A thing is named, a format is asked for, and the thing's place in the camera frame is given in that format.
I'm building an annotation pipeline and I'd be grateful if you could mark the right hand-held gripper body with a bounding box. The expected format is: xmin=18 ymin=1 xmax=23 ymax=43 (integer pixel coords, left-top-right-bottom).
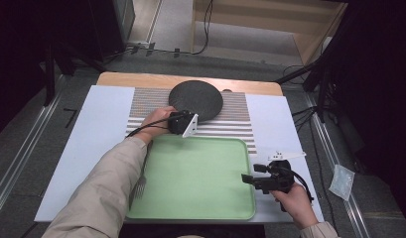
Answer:
xmin=253 ymin=150 xmax=307 ymax=195

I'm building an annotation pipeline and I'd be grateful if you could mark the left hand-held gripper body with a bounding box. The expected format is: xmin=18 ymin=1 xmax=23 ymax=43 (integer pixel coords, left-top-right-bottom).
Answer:
xmin=167 ymin=110 xmax=201 ymax=139

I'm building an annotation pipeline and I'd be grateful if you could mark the dark grey round plate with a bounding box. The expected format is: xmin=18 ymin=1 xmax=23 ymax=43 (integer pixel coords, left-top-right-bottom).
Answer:
xmin=168 ymin=79 xmax=224 ymax=123

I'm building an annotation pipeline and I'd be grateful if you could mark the light green tray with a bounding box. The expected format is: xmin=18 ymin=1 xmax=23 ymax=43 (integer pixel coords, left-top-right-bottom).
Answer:
xmin=125 ymin=135 xmax=257 ymax=221

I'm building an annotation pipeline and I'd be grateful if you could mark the silver fork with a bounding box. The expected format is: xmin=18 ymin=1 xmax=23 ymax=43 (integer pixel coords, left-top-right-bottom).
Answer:
xmin=128 ymin=174 xmax=148 ymax=210

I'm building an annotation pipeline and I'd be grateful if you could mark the person's left hand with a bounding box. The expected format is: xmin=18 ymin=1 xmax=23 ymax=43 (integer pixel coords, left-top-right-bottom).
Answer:
xmin=133 ymin=105 xmax=179 ymax=146

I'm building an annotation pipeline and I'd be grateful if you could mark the person's right hand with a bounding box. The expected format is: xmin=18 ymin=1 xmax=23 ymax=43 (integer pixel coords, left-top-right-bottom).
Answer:
xmin=270 ymin=181 xmax=320 ymax=230

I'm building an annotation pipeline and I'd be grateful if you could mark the striped placemat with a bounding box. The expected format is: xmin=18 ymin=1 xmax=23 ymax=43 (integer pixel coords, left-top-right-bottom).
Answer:
xmin=124 ymin=86 xmax=258 ymax=156

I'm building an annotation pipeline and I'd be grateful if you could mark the clear plastic bag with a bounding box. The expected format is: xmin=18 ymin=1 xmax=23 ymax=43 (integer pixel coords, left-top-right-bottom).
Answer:
xmin=329 ymin=164 xmax=356 ymax=202

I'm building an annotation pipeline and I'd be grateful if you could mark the pale blue table sheet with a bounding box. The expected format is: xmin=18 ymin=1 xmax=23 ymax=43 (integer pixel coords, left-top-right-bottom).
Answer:
xmin=34 ymin=84 xmax=325 ymax=223

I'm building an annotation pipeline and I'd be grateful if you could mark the white power strip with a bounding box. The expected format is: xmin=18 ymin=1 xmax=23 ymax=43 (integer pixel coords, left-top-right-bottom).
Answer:
xmin=126 ymin=40 xmax=151 ymax=50

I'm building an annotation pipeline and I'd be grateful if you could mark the black tripod stand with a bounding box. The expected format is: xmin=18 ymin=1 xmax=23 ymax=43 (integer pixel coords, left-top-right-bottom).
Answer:
xmin=274 ymin=33 xmax=344 ymax=124

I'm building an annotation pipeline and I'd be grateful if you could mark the dark cabinet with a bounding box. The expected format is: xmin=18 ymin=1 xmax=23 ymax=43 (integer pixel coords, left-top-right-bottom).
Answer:
xmin=87 ymin=0 xmax=136 ymax=62

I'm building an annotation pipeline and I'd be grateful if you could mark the wooden shelf unit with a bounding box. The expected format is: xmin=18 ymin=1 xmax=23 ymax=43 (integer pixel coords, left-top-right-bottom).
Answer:
xmin=190 ymin=0 xmax=349 ymax=65

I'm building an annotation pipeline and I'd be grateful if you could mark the black metal stand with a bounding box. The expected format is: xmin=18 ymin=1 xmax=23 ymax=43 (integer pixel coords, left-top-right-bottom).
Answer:
xmin=41 ymin=33 xmax=107 ymax=107

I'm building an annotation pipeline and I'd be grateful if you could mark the right hand-held gripper black cable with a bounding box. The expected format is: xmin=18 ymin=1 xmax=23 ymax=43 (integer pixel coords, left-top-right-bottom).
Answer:
xmin=279 ymin=166 xmax=315 ymax=213

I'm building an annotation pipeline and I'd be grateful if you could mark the hand-held gripper black cable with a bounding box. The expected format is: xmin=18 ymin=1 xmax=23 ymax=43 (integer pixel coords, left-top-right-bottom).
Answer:
xmin=125 ymin=113 xmax=189 ymax=139
xmin=279 ymin=166 xmax=315 ymax=213

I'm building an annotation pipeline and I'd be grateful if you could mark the left hand-held gripper black cable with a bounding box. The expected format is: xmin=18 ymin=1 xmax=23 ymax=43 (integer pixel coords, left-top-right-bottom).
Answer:
xmin=125 ymin=113 xmax=189 ymax=139

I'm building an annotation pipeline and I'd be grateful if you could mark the black floor cable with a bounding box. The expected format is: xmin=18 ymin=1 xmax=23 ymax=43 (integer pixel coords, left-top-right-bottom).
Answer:
xmin=282 ymin=63 xmax=338 ymax=222

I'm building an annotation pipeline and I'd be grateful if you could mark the metal floor rail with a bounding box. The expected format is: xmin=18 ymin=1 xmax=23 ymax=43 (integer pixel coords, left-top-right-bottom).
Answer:
xmin=304 ymin=92 xmax=371 ymax=238
xmin=0 ymin=75 xmax=68 ymax=216

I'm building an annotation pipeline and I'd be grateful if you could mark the black hanging cable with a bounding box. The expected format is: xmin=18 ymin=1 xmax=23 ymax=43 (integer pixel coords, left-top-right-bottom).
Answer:
xmin=191 ymin=0 xmax=214 ymax=56

